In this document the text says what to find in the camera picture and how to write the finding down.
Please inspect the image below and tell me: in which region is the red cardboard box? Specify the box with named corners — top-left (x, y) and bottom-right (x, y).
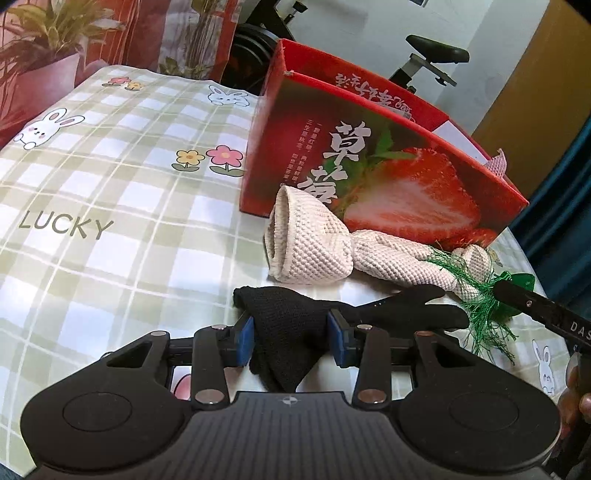
top-left (239, 38), bottom-right (529, 247)

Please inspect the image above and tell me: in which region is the teal curtain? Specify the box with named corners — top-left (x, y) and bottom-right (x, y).
top-left (510, 115), bottom-right (591, 301)

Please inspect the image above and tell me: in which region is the black knitted glove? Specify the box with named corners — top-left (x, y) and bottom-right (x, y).
top-left (232, 284), bottom-right (469, 392)

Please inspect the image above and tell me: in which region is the checked bunny tablecloth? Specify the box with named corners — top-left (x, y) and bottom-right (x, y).
top-left (0, 65), bottom-right (573, 407)

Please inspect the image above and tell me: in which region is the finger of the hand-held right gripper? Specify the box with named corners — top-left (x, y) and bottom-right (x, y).
top-left (493, 281), bottom-right (555, 328)

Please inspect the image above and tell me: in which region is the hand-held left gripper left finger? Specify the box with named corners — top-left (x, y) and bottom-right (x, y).
top-left (106, 311), bottom-right (256, 411)

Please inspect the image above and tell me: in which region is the green tinsel garland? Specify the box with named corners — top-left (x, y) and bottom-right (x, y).
top-left (425, 244), bottom-right (536, 365)

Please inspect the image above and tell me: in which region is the person's right hand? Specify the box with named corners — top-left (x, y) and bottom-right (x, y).
top-left (556, 364), bottom-right (591, 462)

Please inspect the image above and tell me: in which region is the black exercise bike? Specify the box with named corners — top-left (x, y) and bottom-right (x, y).
top-left (233, 0), bottom-right (471, 95)

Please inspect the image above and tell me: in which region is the wooden door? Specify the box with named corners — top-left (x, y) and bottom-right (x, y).
top-left (471, 0), bottom-right (591, 148)

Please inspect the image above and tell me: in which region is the printed cloth backdrop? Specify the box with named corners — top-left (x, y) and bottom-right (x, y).
top-left (0, 0), bottom-right (247, 148)

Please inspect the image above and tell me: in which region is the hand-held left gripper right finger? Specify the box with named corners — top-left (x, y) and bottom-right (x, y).
top-left (325, 308), bottom-right (476, 411)

